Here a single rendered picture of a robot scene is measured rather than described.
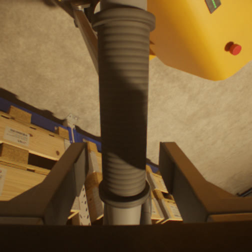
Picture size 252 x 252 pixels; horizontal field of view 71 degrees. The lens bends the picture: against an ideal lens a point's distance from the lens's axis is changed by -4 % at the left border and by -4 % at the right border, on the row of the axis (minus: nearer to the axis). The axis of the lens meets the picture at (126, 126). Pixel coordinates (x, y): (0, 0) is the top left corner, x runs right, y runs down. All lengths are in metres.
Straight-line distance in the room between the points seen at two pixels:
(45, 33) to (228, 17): 1.14
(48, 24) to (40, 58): 0.26
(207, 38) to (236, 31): 0.12
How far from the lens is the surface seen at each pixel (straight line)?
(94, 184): 1.44
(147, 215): 0.19
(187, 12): 0.66
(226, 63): 0.85
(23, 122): 1.36
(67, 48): 1.51
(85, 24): 0.78
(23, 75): 1.62
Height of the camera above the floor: 1.42
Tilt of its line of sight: 43 degrees down
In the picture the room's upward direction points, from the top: 156 degrees clockwise
